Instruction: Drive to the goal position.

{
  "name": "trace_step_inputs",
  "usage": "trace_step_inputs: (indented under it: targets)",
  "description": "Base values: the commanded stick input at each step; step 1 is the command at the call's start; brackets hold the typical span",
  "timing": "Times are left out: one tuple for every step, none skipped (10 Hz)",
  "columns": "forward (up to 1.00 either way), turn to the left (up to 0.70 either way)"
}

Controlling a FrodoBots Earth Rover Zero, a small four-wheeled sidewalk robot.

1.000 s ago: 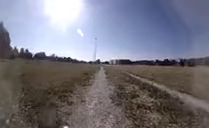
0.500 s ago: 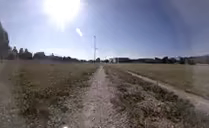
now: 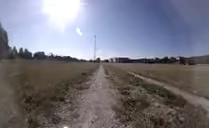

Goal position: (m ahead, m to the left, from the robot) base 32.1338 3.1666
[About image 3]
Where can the row of trees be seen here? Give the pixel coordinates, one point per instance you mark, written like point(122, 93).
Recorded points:
point(12, 51)

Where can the pale dirt side track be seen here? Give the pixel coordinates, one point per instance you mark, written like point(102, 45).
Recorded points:
point(192, 98)

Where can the row of low buildings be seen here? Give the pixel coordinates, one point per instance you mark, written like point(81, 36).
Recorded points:
point(148, 60)

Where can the dry grass field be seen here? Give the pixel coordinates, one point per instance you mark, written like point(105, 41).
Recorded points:
point(148, 96)
point(35, 80)

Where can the tall thin mast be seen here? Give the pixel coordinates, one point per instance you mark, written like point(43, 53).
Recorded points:
point(94, 48)

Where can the pale dirt path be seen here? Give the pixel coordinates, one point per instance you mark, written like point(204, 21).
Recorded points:
point(96, 100)

